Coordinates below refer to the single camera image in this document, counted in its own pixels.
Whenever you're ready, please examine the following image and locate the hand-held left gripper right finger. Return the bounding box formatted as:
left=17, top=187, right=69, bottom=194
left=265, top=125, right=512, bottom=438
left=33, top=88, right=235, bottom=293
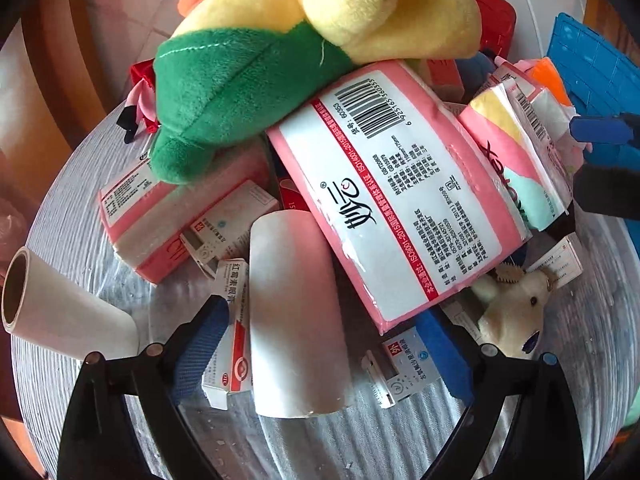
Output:
left=415, top=310, right=587, bottom=480

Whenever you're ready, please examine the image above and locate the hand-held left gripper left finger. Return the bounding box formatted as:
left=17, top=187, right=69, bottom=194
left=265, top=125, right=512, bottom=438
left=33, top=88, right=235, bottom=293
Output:
left=57, top=295, right=231, bottom=480

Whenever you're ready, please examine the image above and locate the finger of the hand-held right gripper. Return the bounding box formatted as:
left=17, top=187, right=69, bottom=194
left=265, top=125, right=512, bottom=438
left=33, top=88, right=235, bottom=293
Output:
left=572, top=162, right=640, bottom=221
left=570, top=112, right=640, bottom=150

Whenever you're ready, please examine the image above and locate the blue plastic crate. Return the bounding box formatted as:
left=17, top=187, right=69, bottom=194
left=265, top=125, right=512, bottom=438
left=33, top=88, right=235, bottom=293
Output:
left=545, top=12, right=640, bottom=161

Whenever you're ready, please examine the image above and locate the pastel patterned tissue pack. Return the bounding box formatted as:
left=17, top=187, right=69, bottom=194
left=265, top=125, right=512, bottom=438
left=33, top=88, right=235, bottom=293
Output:
left=457, top=85, right=573, bottom=231

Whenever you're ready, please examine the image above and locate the white paper roll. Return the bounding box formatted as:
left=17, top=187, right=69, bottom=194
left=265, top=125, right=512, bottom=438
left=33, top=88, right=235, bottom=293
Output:
left=248, top=210, right=351, bottom=418

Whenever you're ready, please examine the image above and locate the pink white ointment box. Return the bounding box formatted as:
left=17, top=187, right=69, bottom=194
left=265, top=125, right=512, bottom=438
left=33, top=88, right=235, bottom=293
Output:
left=201, top=259, right=253, bottom=408

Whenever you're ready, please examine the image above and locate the white medicine box red logo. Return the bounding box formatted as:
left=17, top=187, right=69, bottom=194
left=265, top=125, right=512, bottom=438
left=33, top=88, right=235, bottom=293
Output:
left=362, top=327, right=441, bottom=408

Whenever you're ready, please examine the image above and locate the pig plush in orange dress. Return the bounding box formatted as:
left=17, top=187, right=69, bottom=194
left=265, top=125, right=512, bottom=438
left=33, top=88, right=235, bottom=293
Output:
left=530, top=57, right=571, bottom=106

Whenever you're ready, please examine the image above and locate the white bear plush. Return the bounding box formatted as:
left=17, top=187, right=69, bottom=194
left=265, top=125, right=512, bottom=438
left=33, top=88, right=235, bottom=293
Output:
left=472, top=267, right=558, bottom=358

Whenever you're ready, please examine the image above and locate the blue round plush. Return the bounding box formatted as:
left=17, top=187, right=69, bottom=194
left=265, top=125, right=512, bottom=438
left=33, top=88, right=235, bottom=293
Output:
left=460, top=52, right=496, bottom=96

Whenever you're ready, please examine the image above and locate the white roll with brown core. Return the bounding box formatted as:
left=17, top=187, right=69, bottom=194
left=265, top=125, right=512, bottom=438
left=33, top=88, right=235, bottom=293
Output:
left=2, top=247, right=140, bottom=361

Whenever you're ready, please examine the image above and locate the small pink white medicine box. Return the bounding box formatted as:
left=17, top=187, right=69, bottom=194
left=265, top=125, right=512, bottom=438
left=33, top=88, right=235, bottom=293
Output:
left=180, top=182, right=281, bottom=268

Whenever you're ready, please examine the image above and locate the red plastic suitcase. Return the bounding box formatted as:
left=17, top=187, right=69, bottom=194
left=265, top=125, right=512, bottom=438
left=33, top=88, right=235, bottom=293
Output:
left=440, top=0, right=517, bottom=58

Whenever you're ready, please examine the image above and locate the large pink white tissue pack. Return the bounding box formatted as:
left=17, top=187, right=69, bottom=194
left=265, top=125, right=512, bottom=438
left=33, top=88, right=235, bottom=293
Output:
left=265, top=57, right=532, bottom=336

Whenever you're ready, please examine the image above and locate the small red box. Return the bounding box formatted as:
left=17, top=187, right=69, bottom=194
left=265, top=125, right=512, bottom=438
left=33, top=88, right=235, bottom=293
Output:
left=277, top=177, right=301, bottom=211

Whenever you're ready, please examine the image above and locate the pink plastic bag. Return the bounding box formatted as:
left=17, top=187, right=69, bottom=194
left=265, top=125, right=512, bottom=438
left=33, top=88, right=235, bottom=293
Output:
left=0, top=200, right=25, bottom=242

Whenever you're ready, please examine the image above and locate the plush doll in red dress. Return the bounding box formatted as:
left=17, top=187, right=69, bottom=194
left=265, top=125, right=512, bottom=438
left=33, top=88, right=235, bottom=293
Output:
left=117, top=60, right=161, bottom=143

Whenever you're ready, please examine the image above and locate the yellow green plush toy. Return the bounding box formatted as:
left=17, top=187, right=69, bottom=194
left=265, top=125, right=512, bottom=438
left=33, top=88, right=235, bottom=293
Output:
left=152, top=0, right=483, bottom=183

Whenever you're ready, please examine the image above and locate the wooden wardrobe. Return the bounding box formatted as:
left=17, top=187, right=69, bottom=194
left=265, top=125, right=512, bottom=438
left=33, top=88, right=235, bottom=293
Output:
left=0, top=0, right=166, bottom=126

